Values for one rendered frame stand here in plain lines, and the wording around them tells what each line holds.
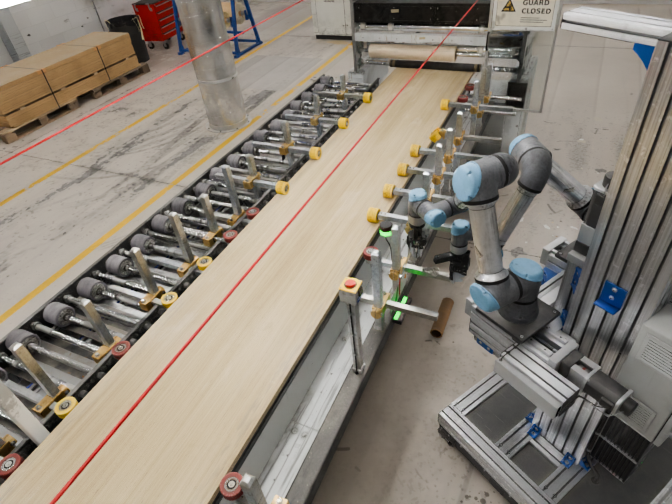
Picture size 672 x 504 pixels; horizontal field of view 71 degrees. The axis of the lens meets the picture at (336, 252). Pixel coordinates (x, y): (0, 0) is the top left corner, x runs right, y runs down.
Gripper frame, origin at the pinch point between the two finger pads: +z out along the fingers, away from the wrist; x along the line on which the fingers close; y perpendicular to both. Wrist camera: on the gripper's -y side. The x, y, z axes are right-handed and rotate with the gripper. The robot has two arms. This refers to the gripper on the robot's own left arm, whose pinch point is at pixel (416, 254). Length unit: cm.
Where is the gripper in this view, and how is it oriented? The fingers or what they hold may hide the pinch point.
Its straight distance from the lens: 221.4
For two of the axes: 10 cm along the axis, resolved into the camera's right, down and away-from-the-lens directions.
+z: 0.9, 7.8, 6.2
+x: 9.9, -0.2, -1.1
